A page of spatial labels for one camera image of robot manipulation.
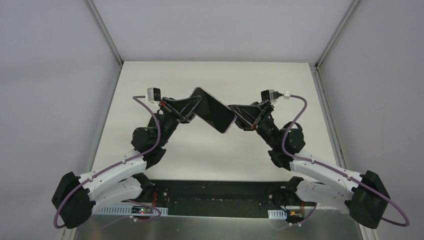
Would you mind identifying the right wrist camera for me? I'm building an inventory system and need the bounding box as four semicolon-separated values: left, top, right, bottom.
260;89;277;104

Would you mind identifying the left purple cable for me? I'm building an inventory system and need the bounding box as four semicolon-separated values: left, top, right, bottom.
52;95;163;230

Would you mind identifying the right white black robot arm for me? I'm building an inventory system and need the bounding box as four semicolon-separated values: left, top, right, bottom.
229;100;390;229

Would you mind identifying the white cable duct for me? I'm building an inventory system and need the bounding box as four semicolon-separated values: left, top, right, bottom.
93;204;169;217
267;209;288;220

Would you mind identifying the left white cable duct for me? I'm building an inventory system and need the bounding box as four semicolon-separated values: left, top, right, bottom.
93;204;169;217

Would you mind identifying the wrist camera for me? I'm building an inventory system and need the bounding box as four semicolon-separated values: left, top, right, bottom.
145;87;162;105
260;89;277;104

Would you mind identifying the right white cable duct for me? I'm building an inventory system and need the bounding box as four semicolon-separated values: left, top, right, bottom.
267;209;288;220

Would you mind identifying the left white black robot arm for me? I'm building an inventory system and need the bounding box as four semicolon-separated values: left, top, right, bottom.
51;96;202;229

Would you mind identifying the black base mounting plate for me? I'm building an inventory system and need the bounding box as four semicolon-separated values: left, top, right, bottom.
134;179;302;218

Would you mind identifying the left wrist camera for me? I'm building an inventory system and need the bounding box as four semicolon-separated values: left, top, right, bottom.
145;87;162;105

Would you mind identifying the black smartphone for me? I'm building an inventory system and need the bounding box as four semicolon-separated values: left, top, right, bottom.
191;87;237;134

